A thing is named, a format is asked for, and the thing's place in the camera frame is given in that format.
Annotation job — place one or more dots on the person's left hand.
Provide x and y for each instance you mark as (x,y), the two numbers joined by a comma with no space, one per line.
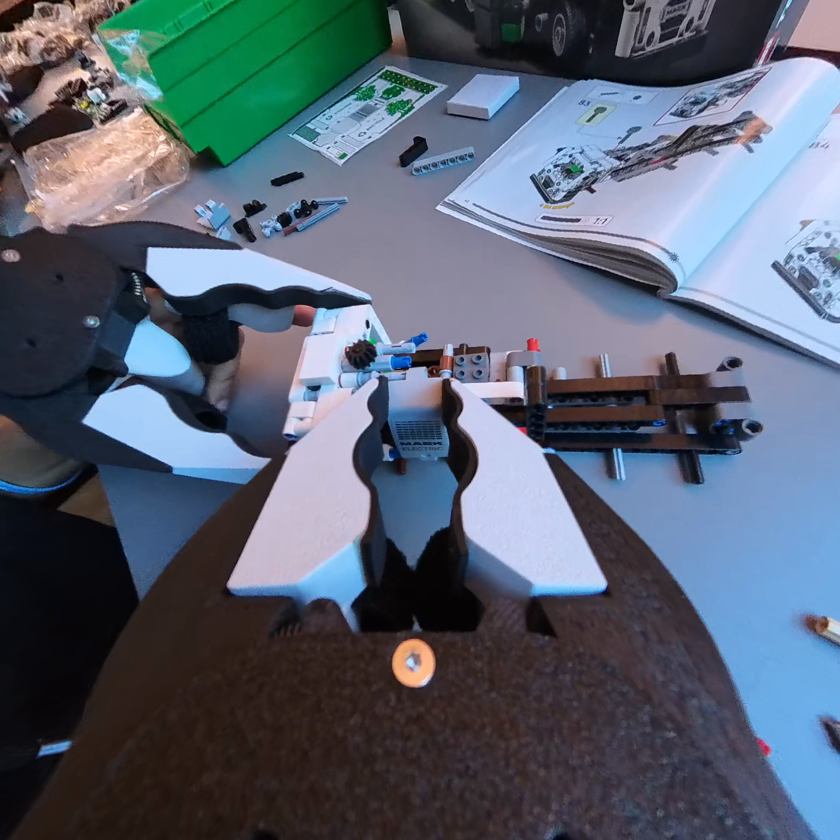
(223,384)

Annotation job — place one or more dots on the lego truck chassis model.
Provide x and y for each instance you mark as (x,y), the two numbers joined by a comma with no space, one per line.
(623,394)

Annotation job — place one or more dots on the black angled lego connector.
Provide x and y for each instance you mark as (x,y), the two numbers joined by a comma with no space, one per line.
(411,154)

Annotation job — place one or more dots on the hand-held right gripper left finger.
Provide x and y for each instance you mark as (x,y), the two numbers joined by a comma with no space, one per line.
(308,518)

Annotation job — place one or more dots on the small black lego piece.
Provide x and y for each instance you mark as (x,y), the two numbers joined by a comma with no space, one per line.
(287,178)

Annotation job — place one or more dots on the pile of small lego pins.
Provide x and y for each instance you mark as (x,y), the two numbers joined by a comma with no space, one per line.
(823,627)

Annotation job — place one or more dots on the green sticker sheet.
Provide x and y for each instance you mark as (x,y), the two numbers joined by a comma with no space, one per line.
(367,111)

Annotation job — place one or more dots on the grey lego panel piece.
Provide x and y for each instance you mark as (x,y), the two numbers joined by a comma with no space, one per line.
(417,426)

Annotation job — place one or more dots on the cluster of black white parts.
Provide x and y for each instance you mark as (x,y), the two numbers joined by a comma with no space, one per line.
(253,208)

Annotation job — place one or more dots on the green plastic bin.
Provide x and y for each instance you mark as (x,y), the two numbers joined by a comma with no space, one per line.
(262,79)

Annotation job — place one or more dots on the black lego set box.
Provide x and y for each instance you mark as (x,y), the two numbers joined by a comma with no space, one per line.
(577,39)

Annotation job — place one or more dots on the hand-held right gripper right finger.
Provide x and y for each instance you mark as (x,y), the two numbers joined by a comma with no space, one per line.
(525,525)

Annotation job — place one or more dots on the clear plastic bags of parts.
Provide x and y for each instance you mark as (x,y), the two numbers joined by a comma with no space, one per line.
(98,164)

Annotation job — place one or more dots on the open instruction booklet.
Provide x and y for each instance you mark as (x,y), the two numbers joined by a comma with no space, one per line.
(656,197)

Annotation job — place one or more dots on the light grey lego beam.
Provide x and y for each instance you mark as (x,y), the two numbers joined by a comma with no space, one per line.
(443,162)

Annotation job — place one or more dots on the white rectangular block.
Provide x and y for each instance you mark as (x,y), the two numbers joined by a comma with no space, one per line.
(482,95)

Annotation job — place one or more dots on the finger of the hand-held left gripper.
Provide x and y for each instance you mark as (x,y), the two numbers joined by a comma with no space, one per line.
(249,272)
(144,426)

